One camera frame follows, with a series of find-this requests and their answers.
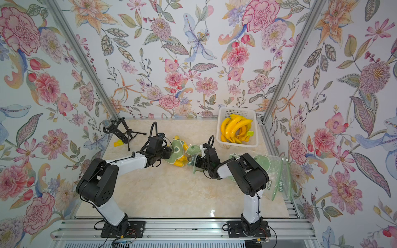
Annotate loose yellow banana by stand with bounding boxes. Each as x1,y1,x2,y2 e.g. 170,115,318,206
113,140,124,147

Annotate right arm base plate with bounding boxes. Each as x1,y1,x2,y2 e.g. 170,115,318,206
226,217,271,239

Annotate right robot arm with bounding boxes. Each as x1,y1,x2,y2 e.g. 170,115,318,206
194,135,269,232

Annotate aluminium front rail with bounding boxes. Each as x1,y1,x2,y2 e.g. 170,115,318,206
50,203,319,248

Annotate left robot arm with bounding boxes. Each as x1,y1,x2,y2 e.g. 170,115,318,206
76,122,172,227

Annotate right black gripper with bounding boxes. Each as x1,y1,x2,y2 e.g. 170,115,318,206
188,154,214,171

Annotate black microphone tripod stand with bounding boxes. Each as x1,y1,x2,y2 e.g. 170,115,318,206
102,117,147,151

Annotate corner aluminium post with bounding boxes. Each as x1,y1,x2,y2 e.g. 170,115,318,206
260,0,326,126
44,0,120,120

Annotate white plastic basket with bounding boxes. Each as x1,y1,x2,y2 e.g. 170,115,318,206
216,107,259,148

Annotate zip-top bag bananas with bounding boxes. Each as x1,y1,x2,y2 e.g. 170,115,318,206
164,135,204,173
218,152,291,205

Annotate left corner aluminium post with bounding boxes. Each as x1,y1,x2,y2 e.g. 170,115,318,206
44,0,120,120

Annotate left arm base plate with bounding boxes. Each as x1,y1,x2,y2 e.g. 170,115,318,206
100,218,146,239

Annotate right corner aluminium post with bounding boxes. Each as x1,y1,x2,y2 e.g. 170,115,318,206
260,0,326,126

